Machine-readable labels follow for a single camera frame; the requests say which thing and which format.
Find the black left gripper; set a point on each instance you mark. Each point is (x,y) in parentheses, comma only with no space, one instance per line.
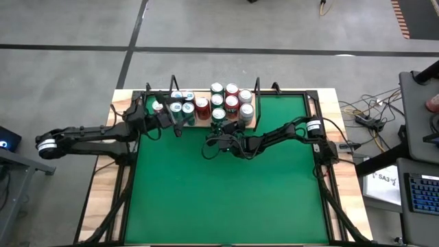
(177,131)

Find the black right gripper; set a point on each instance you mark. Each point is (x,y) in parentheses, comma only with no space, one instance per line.
(229,142)

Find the green Sprite can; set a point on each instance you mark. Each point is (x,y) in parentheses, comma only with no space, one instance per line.
(218,114)
(217,88)
(217,100)

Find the orange-red Fanta can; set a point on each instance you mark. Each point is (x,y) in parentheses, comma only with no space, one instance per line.
(232,102)

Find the red can with black label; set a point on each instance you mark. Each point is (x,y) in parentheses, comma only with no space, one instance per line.
(202,103)

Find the silver and red soda can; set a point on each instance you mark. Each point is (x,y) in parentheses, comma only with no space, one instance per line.
(246,110)

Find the white silver soda can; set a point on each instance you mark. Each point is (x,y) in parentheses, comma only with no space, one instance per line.
(245,96)

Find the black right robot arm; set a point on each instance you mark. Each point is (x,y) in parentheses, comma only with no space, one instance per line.
(274,137)

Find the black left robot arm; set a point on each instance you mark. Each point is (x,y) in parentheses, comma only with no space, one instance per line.
(89,132)

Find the wooden shelf board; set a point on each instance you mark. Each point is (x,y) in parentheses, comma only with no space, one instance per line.
(204,123)

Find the green table mat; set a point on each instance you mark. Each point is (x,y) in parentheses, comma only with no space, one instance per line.
(233,199)

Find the grey side table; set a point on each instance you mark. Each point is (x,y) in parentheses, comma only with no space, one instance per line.
(34,165)

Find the black power strip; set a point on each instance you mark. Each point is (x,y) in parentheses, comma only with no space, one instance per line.
(368,121)

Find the black desk support beam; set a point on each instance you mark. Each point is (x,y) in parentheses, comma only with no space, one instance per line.
(377,161)

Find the black device blue light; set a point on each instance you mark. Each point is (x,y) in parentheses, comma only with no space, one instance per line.
(12,137)

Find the white SA3 sign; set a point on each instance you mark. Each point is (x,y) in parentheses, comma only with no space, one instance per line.
(380,187)

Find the black backlit keyboard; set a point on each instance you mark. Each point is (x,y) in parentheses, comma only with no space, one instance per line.
(423,193)

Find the black stand pole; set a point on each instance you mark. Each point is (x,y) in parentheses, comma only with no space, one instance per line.
(427,73)

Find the pink drink can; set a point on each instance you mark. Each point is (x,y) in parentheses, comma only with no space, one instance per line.
(433,103)

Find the black floor mat orange stripes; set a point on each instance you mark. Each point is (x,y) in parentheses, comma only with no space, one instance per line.
(422,17)

